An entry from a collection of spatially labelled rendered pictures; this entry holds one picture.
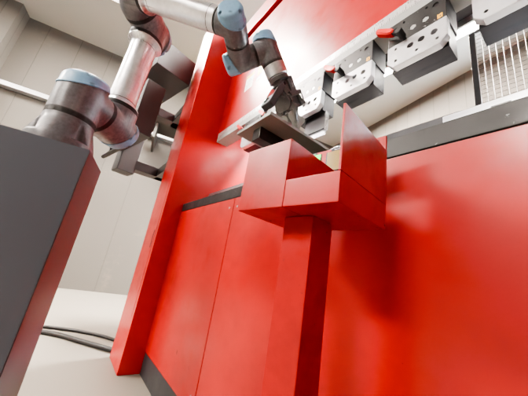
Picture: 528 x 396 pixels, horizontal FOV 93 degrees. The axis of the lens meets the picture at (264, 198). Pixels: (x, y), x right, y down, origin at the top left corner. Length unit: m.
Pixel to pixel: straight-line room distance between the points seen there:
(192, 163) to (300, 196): 1.31
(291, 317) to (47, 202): 0.57
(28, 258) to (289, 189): 0.56
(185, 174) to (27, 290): 1.06
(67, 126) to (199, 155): 0.98
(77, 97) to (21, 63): 4.24
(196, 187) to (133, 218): 2.56
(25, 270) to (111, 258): 3.37
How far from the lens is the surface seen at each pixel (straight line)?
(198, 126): 1.73
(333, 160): 0.56
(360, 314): 0.55
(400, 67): 0.89
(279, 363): 0.43
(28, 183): 0.74
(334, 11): 1.34
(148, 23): 1.14
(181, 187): 1.57
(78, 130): 0.82
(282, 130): 0.81
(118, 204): 4.13
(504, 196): 0.50
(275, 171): 0.42
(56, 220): 0.72
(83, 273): 4.11
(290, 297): 0.41
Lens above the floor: 0.56
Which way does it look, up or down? 17 degrees up
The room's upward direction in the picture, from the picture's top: 9 degrees clockwise
